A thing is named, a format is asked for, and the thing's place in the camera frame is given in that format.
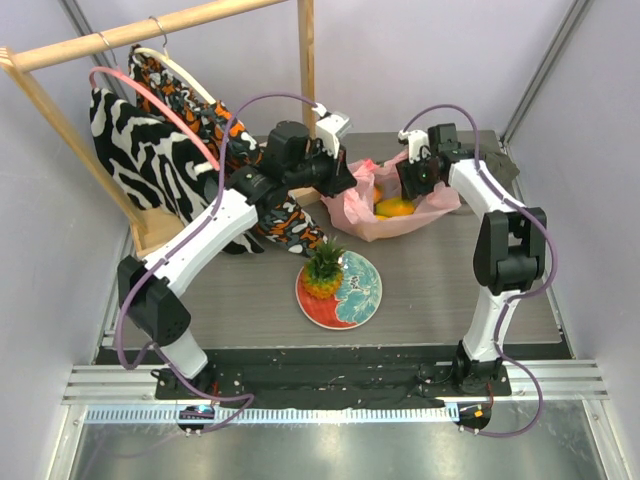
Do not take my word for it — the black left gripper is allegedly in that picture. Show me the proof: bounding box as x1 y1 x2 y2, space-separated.
284 139 356 199

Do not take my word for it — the fake orange mango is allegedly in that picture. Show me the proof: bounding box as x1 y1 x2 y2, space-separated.
375 197 415 218

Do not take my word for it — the pink plastic bag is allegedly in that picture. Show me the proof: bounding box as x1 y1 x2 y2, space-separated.
321 151 461 242

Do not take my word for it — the olive green cloth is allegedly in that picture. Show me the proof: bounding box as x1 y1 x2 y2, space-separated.
484 152 520 190

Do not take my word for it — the fake pineapple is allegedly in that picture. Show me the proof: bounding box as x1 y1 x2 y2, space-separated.
301 238 345 300

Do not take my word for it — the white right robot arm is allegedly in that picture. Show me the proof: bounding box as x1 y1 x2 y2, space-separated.
396 124 546 395

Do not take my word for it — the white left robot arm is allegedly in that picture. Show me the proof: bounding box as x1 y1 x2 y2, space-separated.
117 113 356 399

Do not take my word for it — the orange black patterned garment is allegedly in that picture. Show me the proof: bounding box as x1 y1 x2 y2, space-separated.
128 44 326 257

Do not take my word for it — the red and teal plate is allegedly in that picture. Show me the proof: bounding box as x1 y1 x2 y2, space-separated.
295 251 383 331

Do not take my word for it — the black white zebra garment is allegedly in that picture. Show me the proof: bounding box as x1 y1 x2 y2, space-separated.
89 88 264 255

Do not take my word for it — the pink plastic hanger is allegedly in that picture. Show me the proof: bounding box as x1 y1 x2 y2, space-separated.
88 65 222 172

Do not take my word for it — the cream plastic hanger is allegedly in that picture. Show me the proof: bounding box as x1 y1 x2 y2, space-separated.
133 47 216 105

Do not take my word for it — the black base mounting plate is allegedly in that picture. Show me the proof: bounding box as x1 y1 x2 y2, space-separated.
154 347 514 411

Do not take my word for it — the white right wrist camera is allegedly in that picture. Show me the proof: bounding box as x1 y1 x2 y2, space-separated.
398 130 431 164

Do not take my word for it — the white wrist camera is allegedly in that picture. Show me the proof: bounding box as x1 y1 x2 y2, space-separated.
312 103 352 158
398 130 431 164

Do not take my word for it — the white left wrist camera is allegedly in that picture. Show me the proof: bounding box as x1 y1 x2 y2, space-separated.
312 103 352 158

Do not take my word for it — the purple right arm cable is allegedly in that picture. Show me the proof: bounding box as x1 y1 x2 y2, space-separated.
398 103 561 439

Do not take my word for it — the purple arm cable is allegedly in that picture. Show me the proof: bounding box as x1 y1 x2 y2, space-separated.
398 103 561 439
113 92 326 434

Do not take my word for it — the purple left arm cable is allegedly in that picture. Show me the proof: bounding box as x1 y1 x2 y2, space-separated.
113 92 326 434

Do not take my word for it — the white perforated cable tray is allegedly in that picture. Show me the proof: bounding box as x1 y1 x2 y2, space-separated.
85 403 459 425

